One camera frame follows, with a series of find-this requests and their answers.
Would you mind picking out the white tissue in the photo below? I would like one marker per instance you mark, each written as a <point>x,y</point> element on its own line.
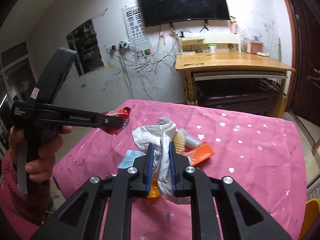
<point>160,135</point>

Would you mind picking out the dark wall window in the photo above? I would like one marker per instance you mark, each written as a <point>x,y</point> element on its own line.
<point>83,40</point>

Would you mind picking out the white desk shelf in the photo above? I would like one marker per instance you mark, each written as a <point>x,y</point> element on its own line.
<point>203,39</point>

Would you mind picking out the orange plastic lid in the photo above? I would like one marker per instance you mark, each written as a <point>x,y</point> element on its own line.
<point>152,189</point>

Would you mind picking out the wooden desk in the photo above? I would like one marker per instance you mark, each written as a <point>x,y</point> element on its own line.
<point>232,65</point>

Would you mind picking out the orange carton box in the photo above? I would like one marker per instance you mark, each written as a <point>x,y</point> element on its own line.
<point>199,154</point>

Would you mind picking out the black wall television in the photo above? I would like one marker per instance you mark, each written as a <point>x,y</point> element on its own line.
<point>156,12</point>

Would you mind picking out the grey white tube bottle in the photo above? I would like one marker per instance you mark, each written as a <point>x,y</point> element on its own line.
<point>189,141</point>

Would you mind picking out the white jar green lid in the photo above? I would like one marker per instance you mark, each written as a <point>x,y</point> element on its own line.
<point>212,48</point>

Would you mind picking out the eye chart poster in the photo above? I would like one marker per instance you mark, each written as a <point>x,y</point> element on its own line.
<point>136,31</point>

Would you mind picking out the red snack wrapper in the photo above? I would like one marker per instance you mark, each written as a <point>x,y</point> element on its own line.
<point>117,120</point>

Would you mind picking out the pink box on desk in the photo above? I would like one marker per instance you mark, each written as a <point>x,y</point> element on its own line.
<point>254,47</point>

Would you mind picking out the dark brown door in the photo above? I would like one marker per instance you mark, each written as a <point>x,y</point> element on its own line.
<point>305,93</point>

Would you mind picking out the pink wall holder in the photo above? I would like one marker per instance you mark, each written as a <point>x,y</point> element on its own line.
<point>234,25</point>

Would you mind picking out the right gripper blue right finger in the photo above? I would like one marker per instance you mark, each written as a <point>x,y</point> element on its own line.
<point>172,167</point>

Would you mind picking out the yellow trash bin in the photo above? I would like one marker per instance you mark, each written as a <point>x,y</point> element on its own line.
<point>310,226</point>

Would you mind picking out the white power strip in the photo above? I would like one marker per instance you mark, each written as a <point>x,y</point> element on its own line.
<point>116,47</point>

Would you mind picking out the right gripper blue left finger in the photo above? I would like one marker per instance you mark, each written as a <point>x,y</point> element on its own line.
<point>149,168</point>

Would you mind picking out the light blue paper receipt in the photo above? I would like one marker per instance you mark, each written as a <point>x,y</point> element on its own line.
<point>129,159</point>

